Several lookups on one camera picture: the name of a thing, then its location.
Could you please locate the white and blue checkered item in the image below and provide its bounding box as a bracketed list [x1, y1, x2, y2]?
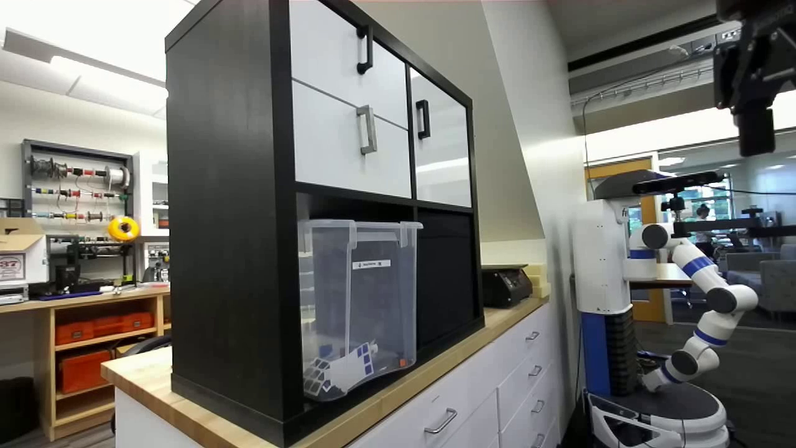
[302, 342, 377, 401]

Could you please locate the clear plastic storage bin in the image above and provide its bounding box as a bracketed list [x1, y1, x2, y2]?
[297, 219, 422, 387]

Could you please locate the black door handle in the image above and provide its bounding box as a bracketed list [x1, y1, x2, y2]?
[414, 100, 430, 139]

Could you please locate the wooden workbench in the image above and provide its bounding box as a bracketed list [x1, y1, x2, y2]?
[0, 288, 169, 439]

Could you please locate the orange lower storage box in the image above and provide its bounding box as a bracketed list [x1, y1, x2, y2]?
[56, 347, 113, 392]

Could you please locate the white drawer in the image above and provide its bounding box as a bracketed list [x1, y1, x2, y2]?
[289, 0, 408, 126]
[294, 81, 411, 199]

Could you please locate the orange storage box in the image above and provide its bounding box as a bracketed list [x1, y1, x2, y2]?
[56, 347, 113, 392]
[55, 311, 154, 346]

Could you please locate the black upper drawer handle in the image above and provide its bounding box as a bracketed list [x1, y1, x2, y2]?
[356, 25, 372, 73]

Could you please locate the grey wall parts rack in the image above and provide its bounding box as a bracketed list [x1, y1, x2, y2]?
[22, 139, 134, 233]

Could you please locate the white base cabinet with drawers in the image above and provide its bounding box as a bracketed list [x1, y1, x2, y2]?
[103, 297, 561, 448]

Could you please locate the white lower drawer front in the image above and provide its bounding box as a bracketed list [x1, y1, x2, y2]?
[294, 81, 411, 199]

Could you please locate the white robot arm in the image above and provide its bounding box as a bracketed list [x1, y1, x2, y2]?
[713, 0, 796, 108]

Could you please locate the silver lower drawer handle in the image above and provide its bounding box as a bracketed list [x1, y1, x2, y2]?
[356, 105, 377, 157]

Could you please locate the cardboard box on left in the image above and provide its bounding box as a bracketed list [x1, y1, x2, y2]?
[0, 215, 49, 284]

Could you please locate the white and blue mobile robot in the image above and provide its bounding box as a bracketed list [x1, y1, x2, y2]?
[568, 169, 760, 448]

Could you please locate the white upper drawer front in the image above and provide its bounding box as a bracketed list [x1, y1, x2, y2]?
[289, 0, 408, 126]

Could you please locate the black cube shelf cabinet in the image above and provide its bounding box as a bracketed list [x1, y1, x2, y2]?
[163, 0, 483, 444]

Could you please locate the black device on counter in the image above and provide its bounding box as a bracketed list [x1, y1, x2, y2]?
[479, 264, 531, 307]

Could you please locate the black 3d printer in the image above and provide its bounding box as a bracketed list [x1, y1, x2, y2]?
[30, 236, 136, 301]

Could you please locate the yellow filament spool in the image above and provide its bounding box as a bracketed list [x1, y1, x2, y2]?
[107, 215, 139, 243]

